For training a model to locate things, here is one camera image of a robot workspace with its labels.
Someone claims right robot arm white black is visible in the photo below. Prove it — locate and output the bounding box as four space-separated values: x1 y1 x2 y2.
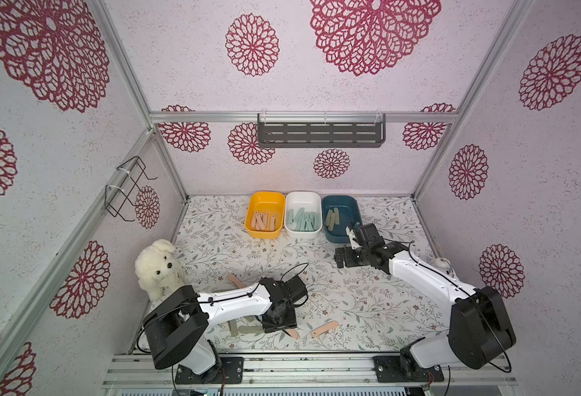
335 223 516 378

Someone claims olive fruit knife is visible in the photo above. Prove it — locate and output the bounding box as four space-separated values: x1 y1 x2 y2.
328 214 337 232
229 320 239 338
238 326 264 334
324 210 333 228
333 207 340 225

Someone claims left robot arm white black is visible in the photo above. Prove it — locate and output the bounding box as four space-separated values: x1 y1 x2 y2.
142 276 308 377

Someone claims grey wall shelf rack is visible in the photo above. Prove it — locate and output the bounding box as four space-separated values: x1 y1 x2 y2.
256 114 386 149

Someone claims white plastic storage box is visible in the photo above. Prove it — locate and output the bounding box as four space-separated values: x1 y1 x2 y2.
284 191 323 239

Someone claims white twin-bell alarm clock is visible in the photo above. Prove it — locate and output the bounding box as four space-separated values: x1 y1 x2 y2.
433 257 453 274

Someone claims white plush teddy bear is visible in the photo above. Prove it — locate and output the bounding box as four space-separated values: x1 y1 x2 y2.
135 239 185 302

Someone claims dark teal storage box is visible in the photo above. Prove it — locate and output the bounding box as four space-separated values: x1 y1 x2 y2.
321 196 363 244

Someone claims floral patterned table mat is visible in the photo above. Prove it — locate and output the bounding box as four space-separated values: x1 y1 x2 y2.
176 196 449 351

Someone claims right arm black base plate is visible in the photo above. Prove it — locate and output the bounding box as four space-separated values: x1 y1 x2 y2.
373 355 445 384

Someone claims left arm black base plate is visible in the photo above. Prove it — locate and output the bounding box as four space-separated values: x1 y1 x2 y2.
175 356 244 385

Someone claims yellow plastic storage box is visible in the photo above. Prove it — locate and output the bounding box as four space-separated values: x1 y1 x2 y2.
244 191 286 239

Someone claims black wire wall rack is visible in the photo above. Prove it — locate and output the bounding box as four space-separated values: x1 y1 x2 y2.
104 155 158 223

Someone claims aluminium front rail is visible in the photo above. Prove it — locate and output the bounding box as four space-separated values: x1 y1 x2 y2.
103 352 517 389

